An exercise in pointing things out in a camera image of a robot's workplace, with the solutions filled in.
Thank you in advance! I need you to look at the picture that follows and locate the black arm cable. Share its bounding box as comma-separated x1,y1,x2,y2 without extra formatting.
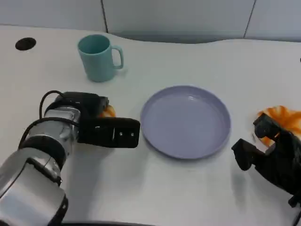
39,90,65,121
19,118,48,148

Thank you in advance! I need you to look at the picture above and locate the lilac plate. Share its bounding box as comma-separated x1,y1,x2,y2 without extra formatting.
140,85,232,160

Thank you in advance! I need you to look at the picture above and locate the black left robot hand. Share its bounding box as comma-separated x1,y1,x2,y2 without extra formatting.
61,91,111,118

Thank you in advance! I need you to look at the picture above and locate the small orange toy bread roll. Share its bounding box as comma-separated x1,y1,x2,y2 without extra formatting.
100,105,118,118

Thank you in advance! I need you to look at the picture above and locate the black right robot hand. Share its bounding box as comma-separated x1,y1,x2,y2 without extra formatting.
231,113,301,208

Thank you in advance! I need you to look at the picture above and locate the pale green mug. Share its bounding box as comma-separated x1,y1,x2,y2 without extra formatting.
78,34,125,83

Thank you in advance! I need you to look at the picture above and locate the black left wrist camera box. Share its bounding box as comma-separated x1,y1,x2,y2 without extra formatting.
77,117,141,149

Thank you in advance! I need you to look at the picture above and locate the black round table grommet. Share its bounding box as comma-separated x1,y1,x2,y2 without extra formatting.
15,37,37,51

